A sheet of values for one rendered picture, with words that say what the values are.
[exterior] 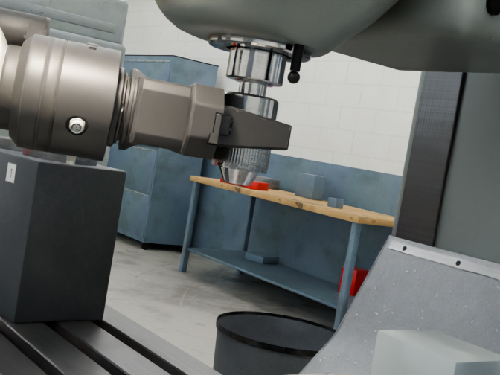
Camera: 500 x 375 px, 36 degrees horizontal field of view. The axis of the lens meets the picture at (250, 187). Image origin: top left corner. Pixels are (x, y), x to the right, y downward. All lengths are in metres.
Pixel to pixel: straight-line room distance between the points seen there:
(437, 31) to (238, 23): 0.17
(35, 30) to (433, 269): 0.54
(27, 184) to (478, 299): 0.52
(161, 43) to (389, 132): 4.04
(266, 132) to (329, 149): 6.20
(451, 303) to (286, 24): 0.44
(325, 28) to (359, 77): 6.09
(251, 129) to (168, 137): 0.07
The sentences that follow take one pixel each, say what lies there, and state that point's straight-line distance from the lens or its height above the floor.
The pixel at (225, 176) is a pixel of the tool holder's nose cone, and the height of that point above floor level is 1.20.
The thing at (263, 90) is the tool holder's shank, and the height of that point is 1.27.
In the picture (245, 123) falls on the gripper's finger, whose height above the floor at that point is 1.24.
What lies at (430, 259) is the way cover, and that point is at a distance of 0.95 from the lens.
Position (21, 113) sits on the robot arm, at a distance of 0.58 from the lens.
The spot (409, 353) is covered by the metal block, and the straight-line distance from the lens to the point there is 0.46.
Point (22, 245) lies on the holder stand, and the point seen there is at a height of 1.07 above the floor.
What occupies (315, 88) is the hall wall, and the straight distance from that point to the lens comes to 7.08.
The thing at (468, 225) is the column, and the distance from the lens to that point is 0.93.
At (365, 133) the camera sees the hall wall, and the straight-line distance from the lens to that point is 6.51.
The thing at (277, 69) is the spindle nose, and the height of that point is 1.29.
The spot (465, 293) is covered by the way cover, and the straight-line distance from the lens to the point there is 0.90.
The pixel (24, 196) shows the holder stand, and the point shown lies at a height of 1.13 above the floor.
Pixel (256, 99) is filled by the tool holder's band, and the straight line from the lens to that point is 0.61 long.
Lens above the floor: 1.23
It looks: 3 degrees down
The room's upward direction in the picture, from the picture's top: 10 degrees clockwise
